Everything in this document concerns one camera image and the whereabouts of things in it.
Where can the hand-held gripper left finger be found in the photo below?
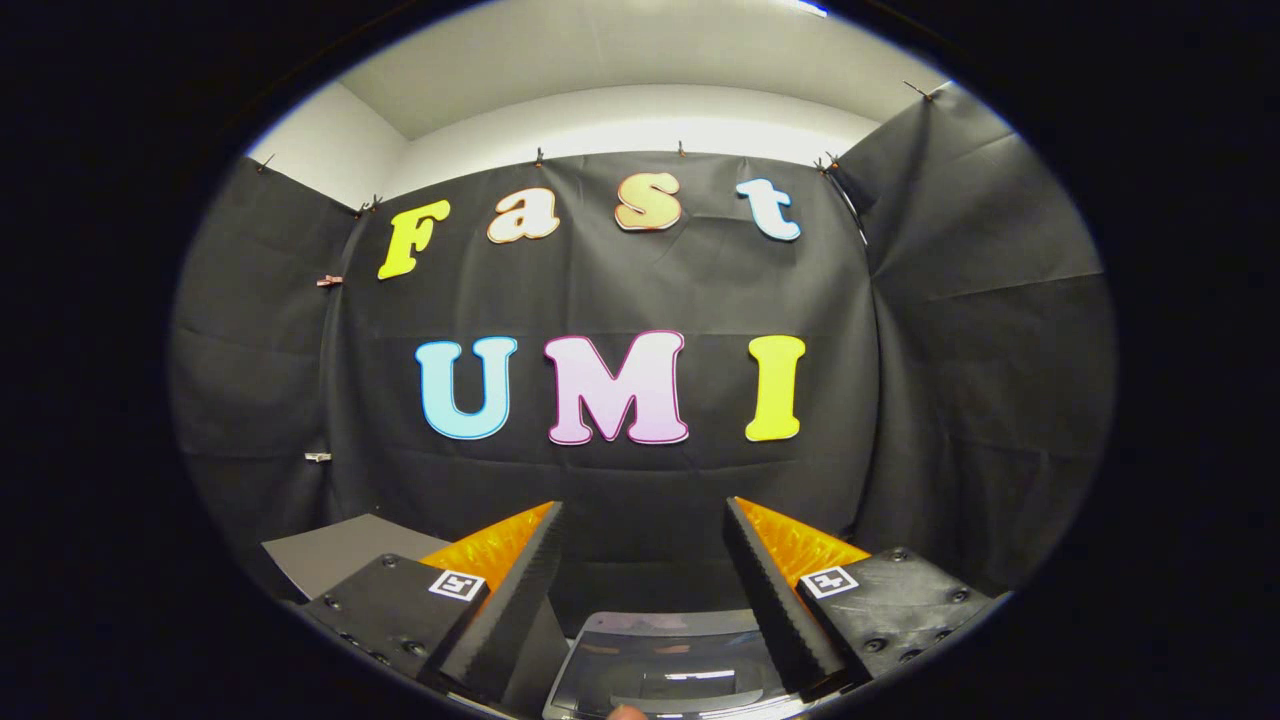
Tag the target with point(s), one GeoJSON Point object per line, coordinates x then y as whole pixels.
{"type": "Point", "coordinates": [520, 610]}

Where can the row of small dark clips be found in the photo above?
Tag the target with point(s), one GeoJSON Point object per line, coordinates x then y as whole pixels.
{"type": "Point", "coordinates": [680, 150]}

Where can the dark glass washing machine lid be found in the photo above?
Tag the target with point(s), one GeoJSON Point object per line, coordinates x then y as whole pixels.
{"type": "Point", "coordinates": [670, 650]}

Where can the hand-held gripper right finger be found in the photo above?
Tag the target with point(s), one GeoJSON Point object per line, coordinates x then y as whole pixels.
{"type": "Point", "coordinates": [775, 610]}

